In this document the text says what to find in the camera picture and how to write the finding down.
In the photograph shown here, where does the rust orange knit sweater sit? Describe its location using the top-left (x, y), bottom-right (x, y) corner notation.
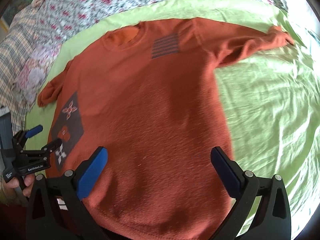
top-left (37, 18), bottom-right (293, 239)

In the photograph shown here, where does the person's left hand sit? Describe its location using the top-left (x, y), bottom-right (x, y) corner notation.
top-left (4, 173), bottom-right (36, 201)

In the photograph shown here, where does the pink floral pillow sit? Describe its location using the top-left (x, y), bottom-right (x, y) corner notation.
top-left (12, 43), bottom-right (62, 110)

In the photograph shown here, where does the light green bed sheet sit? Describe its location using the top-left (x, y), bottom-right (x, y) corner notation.
top-left (24, 0), bottom-right (320, 240)

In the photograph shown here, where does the plaid checked blanket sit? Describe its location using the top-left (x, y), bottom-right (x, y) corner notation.
top-left (1, 12), bottom-right (54, 133)

